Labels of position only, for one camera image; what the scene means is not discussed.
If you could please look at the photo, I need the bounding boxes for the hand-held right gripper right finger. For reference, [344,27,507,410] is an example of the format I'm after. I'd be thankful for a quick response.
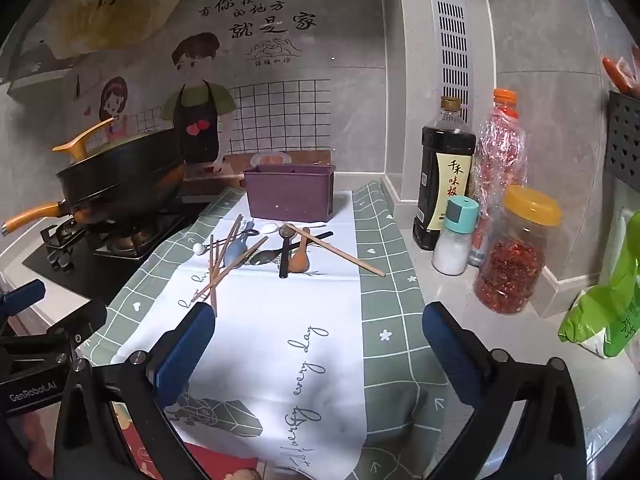
[421,301,586,480]

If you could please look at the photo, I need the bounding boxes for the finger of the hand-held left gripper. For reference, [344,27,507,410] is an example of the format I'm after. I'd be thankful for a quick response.
[47,300,109,358]
[0,279,47,333]

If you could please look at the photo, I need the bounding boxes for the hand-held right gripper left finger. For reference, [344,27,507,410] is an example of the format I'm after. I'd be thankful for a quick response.
[52,301,217,480]

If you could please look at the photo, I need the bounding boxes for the blue plastic utensil handle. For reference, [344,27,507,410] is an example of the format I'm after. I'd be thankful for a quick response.
[223,220,260,268]

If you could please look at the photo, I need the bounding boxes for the wooden chopstick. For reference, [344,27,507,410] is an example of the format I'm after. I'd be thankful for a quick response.
[219,215,243,263]
[199,236,269,305]
[286,223,386,278]
[211,220,242,282]
[209,234,219,317]

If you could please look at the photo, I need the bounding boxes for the purple plastic utensil box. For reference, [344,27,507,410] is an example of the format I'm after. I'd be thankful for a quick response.
[243,162,337,223]

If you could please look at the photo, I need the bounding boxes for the black gas stove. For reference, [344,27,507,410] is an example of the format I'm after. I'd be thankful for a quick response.
[22,194,221,307]

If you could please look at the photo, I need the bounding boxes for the green checked tablecloth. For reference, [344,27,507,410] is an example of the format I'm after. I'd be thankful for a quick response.
[75,182,451,480]

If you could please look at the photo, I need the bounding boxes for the salt shaker teal cap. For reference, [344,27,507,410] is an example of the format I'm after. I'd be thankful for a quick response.
[432,196,480,276]

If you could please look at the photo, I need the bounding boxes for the chili flake jar yellow lid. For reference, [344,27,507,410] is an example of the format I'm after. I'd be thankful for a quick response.
[472,185,562,315]

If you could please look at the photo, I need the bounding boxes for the red printed mat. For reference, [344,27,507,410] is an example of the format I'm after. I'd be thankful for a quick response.
[112,402,261,480]

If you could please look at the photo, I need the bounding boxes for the white round-tipped spoon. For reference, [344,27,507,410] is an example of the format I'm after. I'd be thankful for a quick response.
[192,239,231,256]

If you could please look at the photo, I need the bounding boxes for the wooden spoon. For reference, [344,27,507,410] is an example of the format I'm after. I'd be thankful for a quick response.
[290,227,312,275]

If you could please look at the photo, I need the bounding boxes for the green plastic bag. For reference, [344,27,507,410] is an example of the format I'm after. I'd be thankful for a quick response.
[558,210,640,361]

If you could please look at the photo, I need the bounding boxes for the dark soy sauce bottle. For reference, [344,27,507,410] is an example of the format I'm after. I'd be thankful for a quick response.
[412,96,477,251]

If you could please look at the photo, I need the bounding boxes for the plastic bottle of dried chilies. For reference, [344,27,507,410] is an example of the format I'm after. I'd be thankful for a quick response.
[467,88,529,267]

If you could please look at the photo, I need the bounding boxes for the small clear plate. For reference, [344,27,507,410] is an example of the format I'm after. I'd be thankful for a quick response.
[250,151,292,167]

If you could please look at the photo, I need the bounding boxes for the range hood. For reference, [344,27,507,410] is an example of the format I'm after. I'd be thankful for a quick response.
[0,35,81,97]

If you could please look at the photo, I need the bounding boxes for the wooden cutting board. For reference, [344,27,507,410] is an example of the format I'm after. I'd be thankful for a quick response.
[222,150,335,182]

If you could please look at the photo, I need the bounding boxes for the white vent grille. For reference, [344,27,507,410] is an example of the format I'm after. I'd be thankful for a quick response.
[429,0,474,111]

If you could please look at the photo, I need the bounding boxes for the packaged orange sausages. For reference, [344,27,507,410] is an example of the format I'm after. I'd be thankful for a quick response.
[601,42,640,95]

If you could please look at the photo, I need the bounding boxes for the metal spoon black handle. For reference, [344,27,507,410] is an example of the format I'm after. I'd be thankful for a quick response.
[248,231,334,267]

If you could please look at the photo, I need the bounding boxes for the black wok orange handle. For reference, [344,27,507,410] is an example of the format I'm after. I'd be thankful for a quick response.
[0,127,186,238]

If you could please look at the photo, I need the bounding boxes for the cartoon wall poster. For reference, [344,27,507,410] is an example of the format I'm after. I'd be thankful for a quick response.
[0,0,401,173]

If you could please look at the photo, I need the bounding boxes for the dark perforated wall rack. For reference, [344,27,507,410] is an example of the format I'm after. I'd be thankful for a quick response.
[605,91,640,182]

